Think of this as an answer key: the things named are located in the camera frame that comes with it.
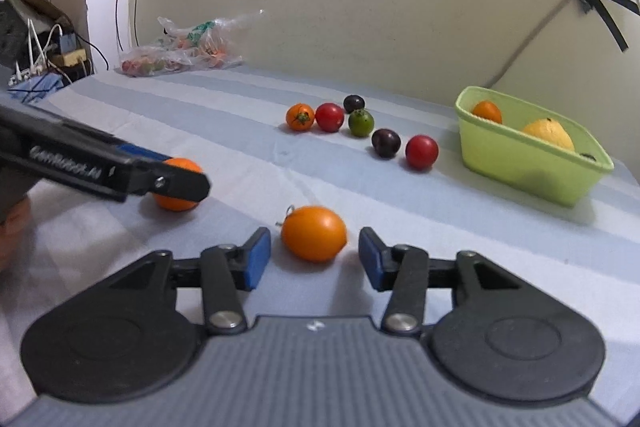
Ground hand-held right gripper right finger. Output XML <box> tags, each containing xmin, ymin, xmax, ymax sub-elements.
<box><xmin>359</xmin><ymin>227</ymin><xmax>526</xmax><ymax>334</ymax></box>

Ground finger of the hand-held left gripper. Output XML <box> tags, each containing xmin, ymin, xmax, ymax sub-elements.
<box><xmin>115</xmin><ymin>145</ymin><xmax>174</xmax><ymax>164</ymax></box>
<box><xmin>111</xmin><ymin>153</ymin><xmax>211</xmax><ymax>202</ymax></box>

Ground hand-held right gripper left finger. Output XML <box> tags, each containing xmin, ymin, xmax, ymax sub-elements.
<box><xmin>107</xmin><ymin>228</ymin><xmax>272</xmax><ymax>334</ymax></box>

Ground orange tangerine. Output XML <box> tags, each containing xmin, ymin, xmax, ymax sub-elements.
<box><xmin>472</xmin><ymin>101</ymin><xmax>503</xmax><ymax>124</ymax></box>
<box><xmin>152</xmin><ymin>157</ymin><xmax>205</xmax><ymax>212</ymax></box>

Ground smooth orange fruit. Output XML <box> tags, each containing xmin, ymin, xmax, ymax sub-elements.
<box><xmin>276</xmin><ymin>204</ymin><xmax>348</xmax><ymax>264</ymax></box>

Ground red tomato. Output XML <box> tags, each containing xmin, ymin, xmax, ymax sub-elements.
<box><xmin>315</xmin><ymin>103</ymin><xmax>345</xmax><ymax>132</ymax></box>
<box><xmin>405</xmin><ymin>135</ymin><xmax>440</xmax><ymax>171</ymax></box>

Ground orange tomato with green stem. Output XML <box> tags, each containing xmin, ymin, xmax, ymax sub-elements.
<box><xmin>286</xmin><ymin>103</ymin><xmax>316</xmax><ymax>132</ymax></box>

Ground green plastic basin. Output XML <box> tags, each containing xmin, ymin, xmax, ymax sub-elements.
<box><xmin>455</xmin><ymin>86</ymin><xmax>615</xmax><ymax>208</ymax></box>

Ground large yellow lemon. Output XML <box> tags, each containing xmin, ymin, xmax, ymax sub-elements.
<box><xmin>521</xmin><ymin>118</ymin><xmax>576</xmax><ymax>152</ymax></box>

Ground person's left hand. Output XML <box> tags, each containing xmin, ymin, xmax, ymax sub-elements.
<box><xmin>0</xmin><ymin>199</ymin><xmax>33</xmax><ymax>275</ymax></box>

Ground blue cloth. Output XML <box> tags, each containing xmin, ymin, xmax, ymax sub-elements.
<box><xmin>7</xmin><ymin>72</ymin><xmax>73</xmax><ymax>105</ymax></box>

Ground grey striped bed sheet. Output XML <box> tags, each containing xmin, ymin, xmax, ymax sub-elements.
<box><xmin>0</xmin><ymin>66</ymin><xmax>640</xmax><ymax>427</ymax></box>

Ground yellowed power adapter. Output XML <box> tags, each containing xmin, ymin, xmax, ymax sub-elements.
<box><xmin>50</xmin><ymin>49</ymin><xmax>87</xmax><ymax>68</ymax></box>

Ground clear plastic bag of produce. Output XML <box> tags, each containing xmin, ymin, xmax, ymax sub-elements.
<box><xmin>120</xmin><ymin>9</ymin><xmax>264</xmax><ymax>78</ymax></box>

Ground white charging cables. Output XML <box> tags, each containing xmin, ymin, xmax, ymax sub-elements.
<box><xmin>12</xmin><ymin>19</ymin><xmax>66</xmax><ymax>80</ymax></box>

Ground thick beige cable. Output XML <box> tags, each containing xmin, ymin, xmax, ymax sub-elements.
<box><xmin>485</xmin><ymin>0</ymin><xmax>581</xmax><ymax>90</ymax></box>

